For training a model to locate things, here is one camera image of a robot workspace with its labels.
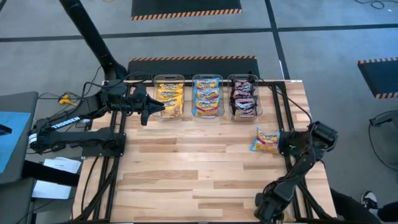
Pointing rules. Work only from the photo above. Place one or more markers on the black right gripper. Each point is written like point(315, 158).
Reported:
point(272, 202)

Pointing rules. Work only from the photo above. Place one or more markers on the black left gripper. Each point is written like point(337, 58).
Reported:
point(136, 99)

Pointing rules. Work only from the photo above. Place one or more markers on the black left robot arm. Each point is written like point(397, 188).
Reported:
point(65, 123)

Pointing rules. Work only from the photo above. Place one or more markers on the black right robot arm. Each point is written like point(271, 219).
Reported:
point(298, 169)

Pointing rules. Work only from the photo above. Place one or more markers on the clear plastic bin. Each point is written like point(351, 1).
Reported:
point(155, 107)
point(222, 107)
point(229, 109)

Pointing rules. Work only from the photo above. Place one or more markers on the black hazard-striped floor mat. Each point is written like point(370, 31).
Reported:
point(381, 77)
point(192, 67)
point(186, 6)

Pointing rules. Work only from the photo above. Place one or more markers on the person's leg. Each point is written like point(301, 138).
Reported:
point(348, 207)
point(388, 213)

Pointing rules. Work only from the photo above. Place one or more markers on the person's shoe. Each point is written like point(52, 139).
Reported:
point(369, 200)

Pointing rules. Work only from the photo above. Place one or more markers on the white paper sheet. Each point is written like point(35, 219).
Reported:
point(66, 166)
point(51, 190)

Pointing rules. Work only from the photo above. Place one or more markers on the black bar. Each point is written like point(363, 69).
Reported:
point(49, 174)

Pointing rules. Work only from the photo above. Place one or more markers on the grey side table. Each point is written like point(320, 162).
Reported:
point(18, 102)

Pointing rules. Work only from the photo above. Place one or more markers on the blue sheet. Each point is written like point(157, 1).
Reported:
point(12, 146)

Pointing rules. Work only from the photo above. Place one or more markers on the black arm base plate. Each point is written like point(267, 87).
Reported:
point(282, 153)
point(93, 153)

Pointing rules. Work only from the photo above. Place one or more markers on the black camera stand pole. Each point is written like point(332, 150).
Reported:
point(90, 34)

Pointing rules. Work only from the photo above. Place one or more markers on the black aluminium table frame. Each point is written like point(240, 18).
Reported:
point(280, 84)

